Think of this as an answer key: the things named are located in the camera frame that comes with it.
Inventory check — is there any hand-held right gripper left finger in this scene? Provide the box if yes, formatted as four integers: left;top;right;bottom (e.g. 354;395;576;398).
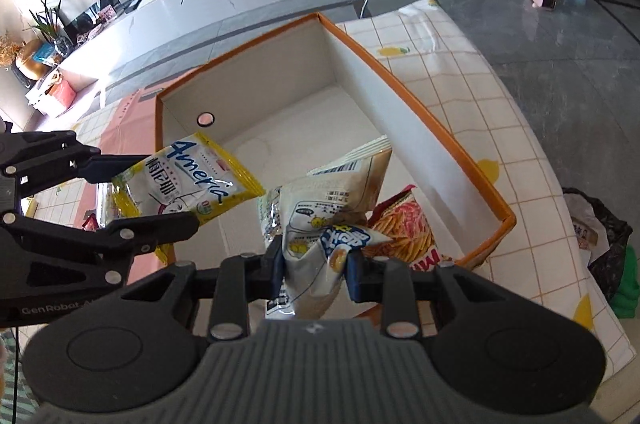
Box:
122;235;287;341

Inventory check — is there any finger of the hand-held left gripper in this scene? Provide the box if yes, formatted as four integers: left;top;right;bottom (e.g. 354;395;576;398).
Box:
0;210;199;291
0;130;152;205

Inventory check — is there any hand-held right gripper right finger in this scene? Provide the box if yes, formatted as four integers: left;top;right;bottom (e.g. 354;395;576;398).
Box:
345;250;502;340

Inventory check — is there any yellow snack packet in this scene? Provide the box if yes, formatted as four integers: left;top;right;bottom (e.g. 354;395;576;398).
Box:
97;132;266;232

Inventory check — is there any orange storage box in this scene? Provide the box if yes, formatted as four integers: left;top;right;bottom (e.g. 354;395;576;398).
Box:
154;12;517;321

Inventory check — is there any pink printed mat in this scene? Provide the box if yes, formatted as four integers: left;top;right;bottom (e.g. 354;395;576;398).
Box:
82;74;182;287

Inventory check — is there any red stick snack packet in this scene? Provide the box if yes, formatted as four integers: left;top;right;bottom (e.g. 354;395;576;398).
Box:
367;185;457;273

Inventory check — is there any orange gift bag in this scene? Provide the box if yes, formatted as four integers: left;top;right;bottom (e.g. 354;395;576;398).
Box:
26;70;77;119

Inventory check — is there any gold round vase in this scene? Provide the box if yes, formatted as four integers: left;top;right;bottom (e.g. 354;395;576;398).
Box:
14;38;52;80

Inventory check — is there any white striped snack packet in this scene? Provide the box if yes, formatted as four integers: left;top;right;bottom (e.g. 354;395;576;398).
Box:
307;135;393;177

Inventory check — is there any green plant in glass vase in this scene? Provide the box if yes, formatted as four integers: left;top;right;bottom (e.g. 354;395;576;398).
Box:
26;0;77;57

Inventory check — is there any dried flower bunch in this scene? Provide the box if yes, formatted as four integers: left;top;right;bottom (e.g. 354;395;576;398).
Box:
0;30;24;67

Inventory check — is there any black garbage bag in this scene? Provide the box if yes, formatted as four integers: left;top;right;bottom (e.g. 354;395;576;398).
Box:
561;187;634;305

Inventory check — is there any green cloth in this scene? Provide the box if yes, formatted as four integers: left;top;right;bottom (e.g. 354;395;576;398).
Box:
613;270;637;319

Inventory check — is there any black cable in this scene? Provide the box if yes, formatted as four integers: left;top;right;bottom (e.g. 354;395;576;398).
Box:
12;324;27;408

